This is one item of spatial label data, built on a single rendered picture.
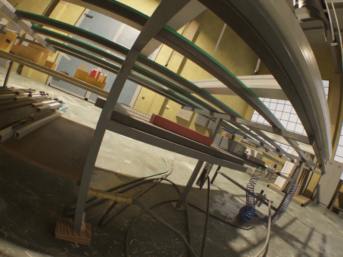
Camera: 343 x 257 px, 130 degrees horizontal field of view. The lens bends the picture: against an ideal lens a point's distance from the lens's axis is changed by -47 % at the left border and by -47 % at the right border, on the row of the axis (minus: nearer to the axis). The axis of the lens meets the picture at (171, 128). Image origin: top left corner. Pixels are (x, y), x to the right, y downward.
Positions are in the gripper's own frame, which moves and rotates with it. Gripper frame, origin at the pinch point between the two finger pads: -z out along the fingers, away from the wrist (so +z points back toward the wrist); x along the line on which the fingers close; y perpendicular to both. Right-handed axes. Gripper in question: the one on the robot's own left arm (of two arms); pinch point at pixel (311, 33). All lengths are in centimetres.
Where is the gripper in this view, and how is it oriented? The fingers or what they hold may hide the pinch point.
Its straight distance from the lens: 58.9
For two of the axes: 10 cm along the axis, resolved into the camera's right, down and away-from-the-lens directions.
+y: -8.4, -3.4, -4.3
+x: -3.8, -2.1, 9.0
